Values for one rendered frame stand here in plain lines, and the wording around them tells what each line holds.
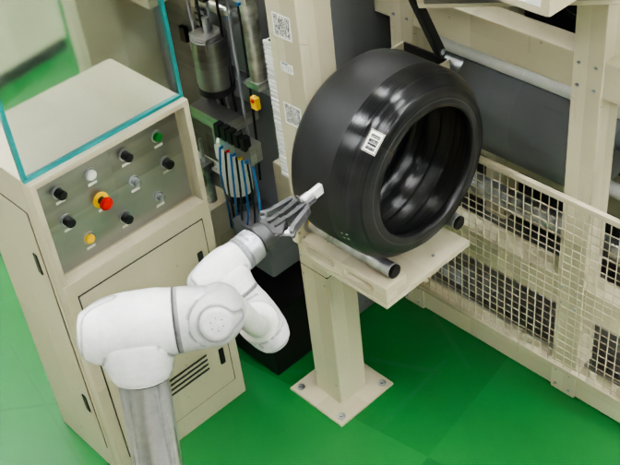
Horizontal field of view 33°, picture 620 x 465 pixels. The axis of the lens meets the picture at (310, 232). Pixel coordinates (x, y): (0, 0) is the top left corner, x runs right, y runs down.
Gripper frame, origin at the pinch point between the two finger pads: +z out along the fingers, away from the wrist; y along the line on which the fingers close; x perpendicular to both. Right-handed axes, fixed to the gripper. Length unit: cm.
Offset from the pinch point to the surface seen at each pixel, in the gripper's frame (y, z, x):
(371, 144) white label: -9.7, 15.0, -11.1
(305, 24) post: 25.9, 30.3, -25.7
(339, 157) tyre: -2.9, 9.2, -7.7
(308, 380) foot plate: 43, 6, 124
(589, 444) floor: -49, 49, 131
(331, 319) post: 26, 12, 82
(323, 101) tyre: 9.7, 17.8, -14.6
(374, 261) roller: -4.5, 11.6, 33.3
